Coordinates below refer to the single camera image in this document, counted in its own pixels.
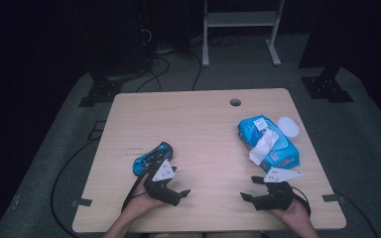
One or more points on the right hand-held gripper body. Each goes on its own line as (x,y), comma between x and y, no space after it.
(274,198)

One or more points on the white metal stand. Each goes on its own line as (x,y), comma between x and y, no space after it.
(241,19)

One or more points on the black stand base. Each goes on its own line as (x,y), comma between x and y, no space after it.
(101,92)
(325,87)

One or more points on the blue wet wipes pack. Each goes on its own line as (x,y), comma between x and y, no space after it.
(248,130)

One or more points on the person's left hand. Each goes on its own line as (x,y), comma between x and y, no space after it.
(142,203)

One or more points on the black tape strip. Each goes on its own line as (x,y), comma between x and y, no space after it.
(81,202)
(332,198)

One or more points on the person's right hand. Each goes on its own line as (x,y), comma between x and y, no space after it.
(294,216)

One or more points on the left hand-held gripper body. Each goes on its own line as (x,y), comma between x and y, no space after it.
(158,190)

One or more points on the white wet wipe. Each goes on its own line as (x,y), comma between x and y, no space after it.
(263,145)

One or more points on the black tape square outline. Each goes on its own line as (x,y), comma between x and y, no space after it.
(92,130)

